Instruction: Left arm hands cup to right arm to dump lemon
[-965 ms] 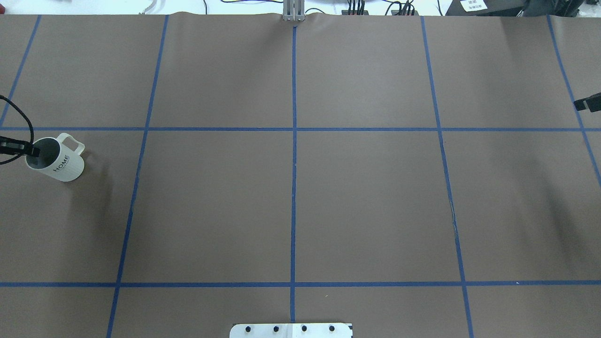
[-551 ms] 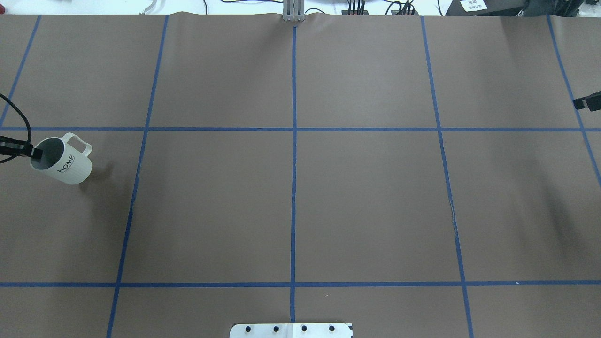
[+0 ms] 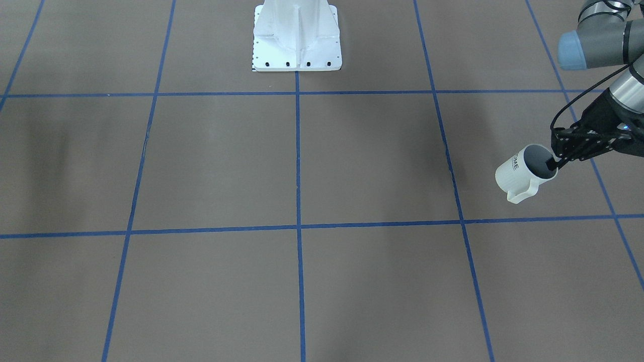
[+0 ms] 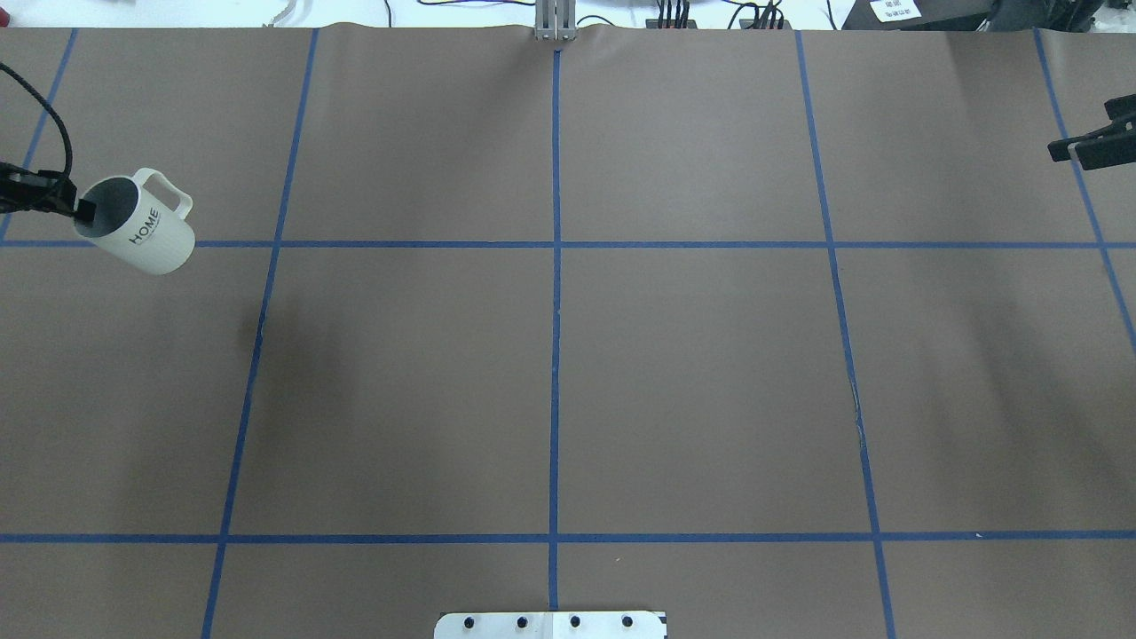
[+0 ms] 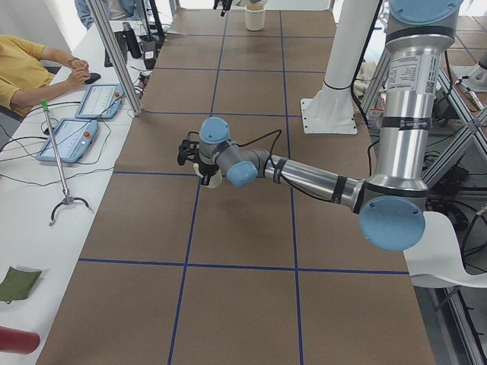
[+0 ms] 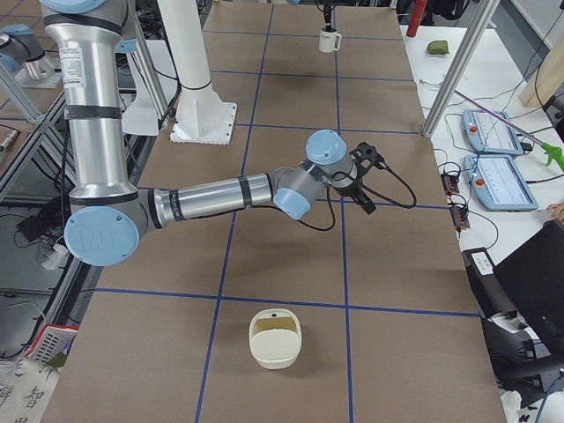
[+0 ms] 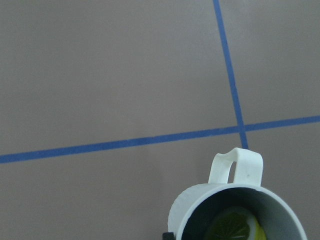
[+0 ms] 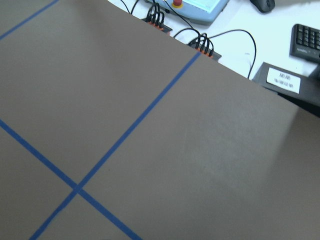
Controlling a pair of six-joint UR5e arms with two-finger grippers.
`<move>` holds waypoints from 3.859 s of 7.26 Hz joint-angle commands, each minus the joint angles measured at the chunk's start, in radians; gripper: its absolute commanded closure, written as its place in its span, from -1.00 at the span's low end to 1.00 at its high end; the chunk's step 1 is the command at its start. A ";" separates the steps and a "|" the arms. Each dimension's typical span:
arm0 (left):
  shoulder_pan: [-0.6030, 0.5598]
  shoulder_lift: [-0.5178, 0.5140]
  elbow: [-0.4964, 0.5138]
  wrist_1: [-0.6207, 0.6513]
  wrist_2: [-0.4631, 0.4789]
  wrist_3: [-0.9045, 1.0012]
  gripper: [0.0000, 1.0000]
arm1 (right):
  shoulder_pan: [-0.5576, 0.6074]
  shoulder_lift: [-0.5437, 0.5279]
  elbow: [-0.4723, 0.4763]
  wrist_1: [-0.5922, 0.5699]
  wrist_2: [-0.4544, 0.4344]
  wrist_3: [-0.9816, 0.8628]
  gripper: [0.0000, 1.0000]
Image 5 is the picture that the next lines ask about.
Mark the blue teach pendant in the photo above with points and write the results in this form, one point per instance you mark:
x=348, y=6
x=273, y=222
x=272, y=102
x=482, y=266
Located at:
x=100, y=101
x=74, y=137

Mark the white mug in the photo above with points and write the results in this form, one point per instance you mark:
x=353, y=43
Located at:
x=215, y=180

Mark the near blue teach pendant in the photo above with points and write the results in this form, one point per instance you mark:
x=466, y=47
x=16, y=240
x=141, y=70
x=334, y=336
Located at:
x=74, y=137

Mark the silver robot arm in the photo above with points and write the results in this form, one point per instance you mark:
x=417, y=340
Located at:
x=389, y=202

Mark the white camera pedestal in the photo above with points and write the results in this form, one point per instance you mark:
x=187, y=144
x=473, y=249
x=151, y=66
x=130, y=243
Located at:
x=331, y=110

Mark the black computer mouse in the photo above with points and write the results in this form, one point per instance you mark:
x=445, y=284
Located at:
x=93, y=78

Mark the aluminium frame post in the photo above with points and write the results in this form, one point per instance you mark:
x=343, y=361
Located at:
x=116, y=57

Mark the white curved chair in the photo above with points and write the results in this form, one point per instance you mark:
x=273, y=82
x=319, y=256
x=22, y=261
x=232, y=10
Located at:
x=435, y=260

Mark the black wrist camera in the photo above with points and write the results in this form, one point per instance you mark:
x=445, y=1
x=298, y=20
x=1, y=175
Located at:
x=188, y=150

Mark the green handled reach grabber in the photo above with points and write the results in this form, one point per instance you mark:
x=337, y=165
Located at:
x=68, y=198

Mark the black water bottle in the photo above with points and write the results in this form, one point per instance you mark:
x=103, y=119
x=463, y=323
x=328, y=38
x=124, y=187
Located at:
x=131, y=40

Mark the far blue teach pendant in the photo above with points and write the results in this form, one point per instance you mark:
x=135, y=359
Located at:
x=100, y=101

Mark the green bean bag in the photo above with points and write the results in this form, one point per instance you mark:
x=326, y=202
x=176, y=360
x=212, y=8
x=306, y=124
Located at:
x=17, y=284

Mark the person in yellow shirt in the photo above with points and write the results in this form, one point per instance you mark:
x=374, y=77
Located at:
x=25, y=82

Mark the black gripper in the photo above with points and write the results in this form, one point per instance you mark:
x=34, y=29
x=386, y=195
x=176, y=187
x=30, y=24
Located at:
x=205, y=169

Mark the cream plastic bin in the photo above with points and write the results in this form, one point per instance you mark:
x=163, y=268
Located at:
x=254, y=16

